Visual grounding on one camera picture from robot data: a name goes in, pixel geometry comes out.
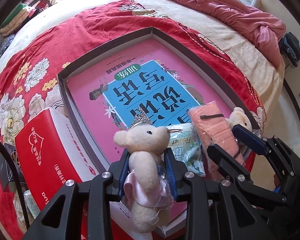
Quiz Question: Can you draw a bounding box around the pink book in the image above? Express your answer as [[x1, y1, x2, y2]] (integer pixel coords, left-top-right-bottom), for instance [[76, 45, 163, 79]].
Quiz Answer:
[[66, 39, 234, 160]]

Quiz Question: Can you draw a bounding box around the pink quilt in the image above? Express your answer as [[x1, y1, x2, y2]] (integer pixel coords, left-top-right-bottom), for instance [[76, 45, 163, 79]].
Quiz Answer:
[[111, 0, 287, 67]]

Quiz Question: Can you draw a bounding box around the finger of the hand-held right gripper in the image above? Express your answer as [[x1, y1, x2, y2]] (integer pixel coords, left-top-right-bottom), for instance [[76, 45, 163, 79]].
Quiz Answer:
[[231, 124, 300, 202], [207, 145, 289, 204]]

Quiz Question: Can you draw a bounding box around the pink cloth packet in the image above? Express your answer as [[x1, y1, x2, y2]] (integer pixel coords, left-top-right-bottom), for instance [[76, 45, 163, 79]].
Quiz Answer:
[[188, 101, 247, 167]]

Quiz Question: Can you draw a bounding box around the red floral blanket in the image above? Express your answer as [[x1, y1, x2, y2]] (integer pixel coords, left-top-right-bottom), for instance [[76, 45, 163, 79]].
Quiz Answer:
[[0, 1, 267, 230]]

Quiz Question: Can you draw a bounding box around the bed with cream sheet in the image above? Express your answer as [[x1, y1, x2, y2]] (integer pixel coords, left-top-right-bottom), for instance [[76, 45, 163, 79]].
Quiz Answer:
[[0, 0, 287, 140]]

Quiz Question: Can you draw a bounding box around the dark cloth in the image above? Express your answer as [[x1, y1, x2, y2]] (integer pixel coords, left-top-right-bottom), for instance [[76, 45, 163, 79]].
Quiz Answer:
[[279, 32, 300, 68]]

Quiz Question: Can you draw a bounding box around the teddy bear purple dress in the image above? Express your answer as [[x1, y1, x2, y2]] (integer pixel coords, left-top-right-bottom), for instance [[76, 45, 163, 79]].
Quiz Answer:
[[225, 107, 253, 133]]

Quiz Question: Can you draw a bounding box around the black cable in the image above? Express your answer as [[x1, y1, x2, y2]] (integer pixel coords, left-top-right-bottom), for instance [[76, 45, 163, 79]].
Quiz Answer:
[[0, 131, 30, 230]]

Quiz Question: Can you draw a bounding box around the dark blue box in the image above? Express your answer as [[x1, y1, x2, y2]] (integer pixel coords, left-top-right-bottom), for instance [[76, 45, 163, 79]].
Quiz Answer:
[[0, 142, 25, 193]]

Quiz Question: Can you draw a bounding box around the grey box tray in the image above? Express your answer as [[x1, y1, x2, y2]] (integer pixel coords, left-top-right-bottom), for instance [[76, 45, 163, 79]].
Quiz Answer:
[[57, 26, 260, 238]]

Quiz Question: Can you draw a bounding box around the pile of folded clothes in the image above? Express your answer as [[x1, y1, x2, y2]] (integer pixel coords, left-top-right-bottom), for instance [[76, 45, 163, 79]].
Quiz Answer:
[[0, 0, 50, 38]]

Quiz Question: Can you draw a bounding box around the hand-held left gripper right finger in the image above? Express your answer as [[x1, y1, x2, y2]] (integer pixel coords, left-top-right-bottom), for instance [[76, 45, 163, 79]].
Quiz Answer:
[[164, 147, 269, 240]]

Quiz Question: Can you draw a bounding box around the teddy bear pink dress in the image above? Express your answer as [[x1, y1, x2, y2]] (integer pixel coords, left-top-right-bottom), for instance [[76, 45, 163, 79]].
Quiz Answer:
[[113, 106, 175, 233]]

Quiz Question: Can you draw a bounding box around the red cardboard box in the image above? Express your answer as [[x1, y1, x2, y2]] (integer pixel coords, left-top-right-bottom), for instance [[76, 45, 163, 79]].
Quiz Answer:
[[14, 108, 120, 240]]

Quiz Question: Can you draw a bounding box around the green tissue pack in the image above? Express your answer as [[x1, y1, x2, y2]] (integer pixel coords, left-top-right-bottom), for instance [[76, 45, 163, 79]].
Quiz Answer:
[[167, 124, 206, 178], [14, 189, 42, 230]]

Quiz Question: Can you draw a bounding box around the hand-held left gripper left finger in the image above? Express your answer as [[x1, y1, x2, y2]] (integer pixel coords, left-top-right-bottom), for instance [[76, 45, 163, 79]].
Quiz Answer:
[[22, 147, 130, 240]]

